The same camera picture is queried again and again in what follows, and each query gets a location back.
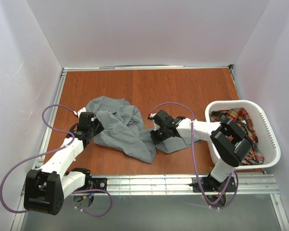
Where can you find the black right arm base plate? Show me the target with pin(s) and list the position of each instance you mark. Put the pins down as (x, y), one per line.
(200, 185)

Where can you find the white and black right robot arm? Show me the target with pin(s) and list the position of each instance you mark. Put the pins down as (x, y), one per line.
(230, 141)

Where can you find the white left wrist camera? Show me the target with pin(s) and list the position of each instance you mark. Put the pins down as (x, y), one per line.
(82, 110)

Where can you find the aluminium front frame rail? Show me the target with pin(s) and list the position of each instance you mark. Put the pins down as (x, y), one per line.
(246, 183)

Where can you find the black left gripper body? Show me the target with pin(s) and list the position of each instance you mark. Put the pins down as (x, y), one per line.
(96, 126)

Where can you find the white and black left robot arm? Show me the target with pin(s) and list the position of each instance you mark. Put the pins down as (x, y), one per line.
(47, 187)

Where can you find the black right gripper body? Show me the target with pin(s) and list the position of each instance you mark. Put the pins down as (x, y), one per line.
(156, 135)

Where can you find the white plastic laundry basket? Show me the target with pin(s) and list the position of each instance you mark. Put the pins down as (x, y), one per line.
(267, 142)

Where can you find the aluminium frame rail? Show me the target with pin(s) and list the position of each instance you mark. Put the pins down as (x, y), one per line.
(246, 183)
(46, 138)

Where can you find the aluminium left frame rail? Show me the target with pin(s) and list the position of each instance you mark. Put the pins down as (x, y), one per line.
(46, 138)

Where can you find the red plaid shirt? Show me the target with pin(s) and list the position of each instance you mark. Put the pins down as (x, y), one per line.
(243, 119)

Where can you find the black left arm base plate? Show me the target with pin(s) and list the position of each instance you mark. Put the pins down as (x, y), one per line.
(99, 184)

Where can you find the grey long sleeve shirt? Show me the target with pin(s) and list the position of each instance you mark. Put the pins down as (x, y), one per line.
(124, 130)

